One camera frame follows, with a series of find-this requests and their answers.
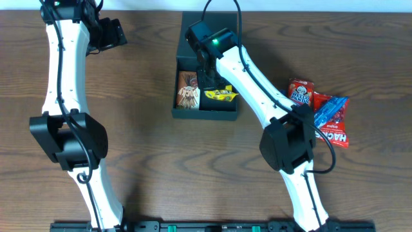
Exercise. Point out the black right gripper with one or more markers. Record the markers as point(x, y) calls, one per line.
point(207, 77)

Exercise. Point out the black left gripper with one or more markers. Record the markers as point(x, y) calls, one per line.
point(111, 40)

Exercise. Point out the yellow Hacks candy bag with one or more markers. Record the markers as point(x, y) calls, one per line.
point(225, 94)

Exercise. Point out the brown Pocky box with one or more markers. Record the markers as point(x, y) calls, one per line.
point(188, 92)

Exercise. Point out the black box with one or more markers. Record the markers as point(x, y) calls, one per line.
point(186, 60)

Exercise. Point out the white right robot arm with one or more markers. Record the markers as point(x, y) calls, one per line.
point(288, 135)

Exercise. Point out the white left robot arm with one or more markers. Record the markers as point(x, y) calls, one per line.
point(65, 130)

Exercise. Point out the red Hello Panda pack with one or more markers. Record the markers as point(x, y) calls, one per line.
point(301, 91)

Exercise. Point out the blue wrapped cookie pack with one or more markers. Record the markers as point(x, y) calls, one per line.
point(328, 110)

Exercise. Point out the red Hacks candy bag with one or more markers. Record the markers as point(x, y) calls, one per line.
point(334, 129)

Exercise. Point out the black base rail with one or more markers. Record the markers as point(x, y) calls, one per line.
point(273, 226)

